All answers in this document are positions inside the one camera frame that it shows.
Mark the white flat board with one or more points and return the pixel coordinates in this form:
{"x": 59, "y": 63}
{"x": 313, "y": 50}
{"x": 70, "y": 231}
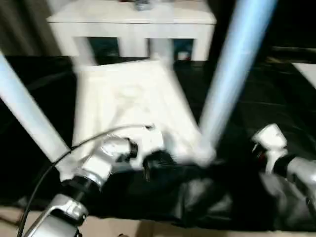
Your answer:
{"x": 307, "y": 74}

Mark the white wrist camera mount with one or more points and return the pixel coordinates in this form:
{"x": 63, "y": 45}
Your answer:
{"x": 148, "y": 140}
{"x": 269, "y": 135}

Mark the white cabinet with glass doors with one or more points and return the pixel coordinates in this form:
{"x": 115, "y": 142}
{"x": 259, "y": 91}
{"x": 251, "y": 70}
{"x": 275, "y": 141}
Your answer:
{"x": 123, "y": 27}

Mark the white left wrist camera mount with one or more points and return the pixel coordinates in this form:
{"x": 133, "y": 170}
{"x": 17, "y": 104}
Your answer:
{"x": 148, "y": 140}

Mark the black work mat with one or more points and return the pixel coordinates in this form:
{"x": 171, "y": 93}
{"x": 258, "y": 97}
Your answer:
{"x": 259, "y": 111}

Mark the white plastic table top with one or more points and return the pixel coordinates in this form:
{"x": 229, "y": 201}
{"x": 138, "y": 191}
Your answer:
{"x": 123, "y": 98}

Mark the small white cup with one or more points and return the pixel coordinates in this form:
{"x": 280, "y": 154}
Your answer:
{"x": 182, "y": 55}

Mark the black metal rail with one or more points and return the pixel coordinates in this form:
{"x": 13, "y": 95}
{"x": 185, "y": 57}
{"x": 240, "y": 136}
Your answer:
{"x": 293, "y": 49}

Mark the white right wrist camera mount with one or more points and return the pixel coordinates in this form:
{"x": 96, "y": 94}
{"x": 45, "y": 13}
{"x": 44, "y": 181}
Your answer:
{"x": 269, "y": 135}

